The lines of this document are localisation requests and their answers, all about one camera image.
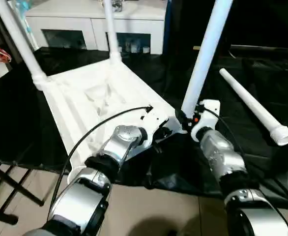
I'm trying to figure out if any white plastic table leg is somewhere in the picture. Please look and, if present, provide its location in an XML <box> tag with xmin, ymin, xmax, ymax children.
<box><xmin>219</xmin><ymin>68</ymin><xmax>288</xmax><ymax>147</ymax></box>
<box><xmin>102</xmin><ymin>0</ymin><xmax>123</xmax><ymax>64</ymax></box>
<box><xmin>180</xmin><ymin>0</ymin><xmax>234</xmax><ymax>121</ymax></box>
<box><xmin>0</xmin><ymin>0</ymin><xmax>50</xmax><ymax>90</ymax></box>

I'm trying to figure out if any white plastic table top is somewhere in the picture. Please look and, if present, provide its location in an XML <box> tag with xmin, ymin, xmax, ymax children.
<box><xmin>32</xmin><ymin>58</ymin><xmax>190</xmax><ymax>183</ymax></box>

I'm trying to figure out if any black flat screen television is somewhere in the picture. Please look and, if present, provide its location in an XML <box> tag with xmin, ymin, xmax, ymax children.
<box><xmin>169</xmin><ymin>0</ymin><xmax>288</xmax><ymax>59</ymax></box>

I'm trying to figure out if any small grey cabinet ornament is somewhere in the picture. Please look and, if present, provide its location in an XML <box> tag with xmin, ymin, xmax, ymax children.
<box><xmin>111</xmin><ymin>0</ymin><xmax>124</xmax><ymax>12</ymax></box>

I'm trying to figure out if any white glass-door cabinet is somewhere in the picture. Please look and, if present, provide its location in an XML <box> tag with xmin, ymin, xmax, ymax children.
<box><xmin>24</xmin><ymin>0</ymin><xmax>167</xmax><ymax>55</ymax></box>

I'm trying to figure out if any black plastic mat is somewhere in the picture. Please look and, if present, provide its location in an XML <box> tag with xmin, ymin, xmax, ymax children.
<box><xmin>0</xmin><ymin>45</ymin><xmax>288</xmax><ymax>197</ymax></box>

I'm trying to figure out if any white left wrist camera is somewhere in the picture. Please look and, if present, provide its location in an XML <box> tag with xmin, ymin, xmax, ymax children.
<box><xmin>138</xmin><ymin>105</ymin><xmax>172</xmax><ymax>144</ymax></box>

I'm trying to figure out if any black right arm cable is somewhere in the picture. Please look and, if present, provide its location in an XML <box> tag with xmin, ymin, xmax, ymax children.
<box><xmin>199</xmin><ymin>106</ymin><xmax>248</xmax><ymax>165</ymax></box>

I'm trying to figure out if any black folding table frame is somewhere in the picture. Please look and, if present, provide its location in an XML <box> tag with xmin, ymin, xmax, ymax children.
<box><xmin>0</xmin><ymin>158</ymin><xmax>45</xmax><ymax>226</ymax></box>

